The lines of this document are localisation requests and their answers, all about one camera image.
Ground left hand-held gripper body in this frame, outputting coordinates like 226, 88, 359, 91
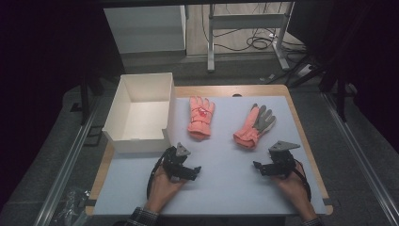
161, 142, 196, 183

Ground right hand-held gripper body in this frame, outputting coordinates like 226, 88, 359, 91
263, 140, 301, 181

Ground orange glove with grey palm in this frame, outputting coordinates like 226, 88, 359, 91
232, 103, 278, 150

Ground orange glove with red print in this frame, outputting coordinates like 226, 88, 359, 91
186, 95, 215, 141

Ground white box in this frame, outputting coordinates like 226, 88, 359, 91
102, 72, 177, 154

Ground person's left hand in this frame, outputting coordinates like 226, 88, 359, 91
144, 166, 188, 215

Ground person's right hand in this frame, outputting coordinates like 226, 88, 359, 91
271, 161, 318, 221

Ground pale blue table mat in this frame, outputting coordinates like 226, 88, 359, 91
93, 95, 327, 217

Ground white power strip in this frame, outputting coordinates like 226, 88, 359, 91
295, 63, 315, 78

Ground clear plastic bag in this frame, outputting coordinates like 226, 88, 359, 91
51, 186, 92, 226

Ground black metal stand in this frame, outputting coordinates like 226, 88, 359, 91
78, 73, 92, 126

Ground white cabinet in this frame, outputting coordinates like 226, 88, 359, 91
103, 5, 187, 55

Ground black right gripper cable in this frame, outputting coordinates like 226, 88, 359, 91
294, 159, 312, 202

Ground aluminium floor rail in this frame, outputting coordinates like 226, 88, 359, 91
322, 91, 399, 226
33, 96, 102, 226

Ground black floor cables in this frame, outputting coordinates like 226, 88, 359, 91
200, 2, 308, 54

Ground grey metal desk frame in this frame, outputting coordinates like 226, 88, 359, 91
206, 1, 296, 73

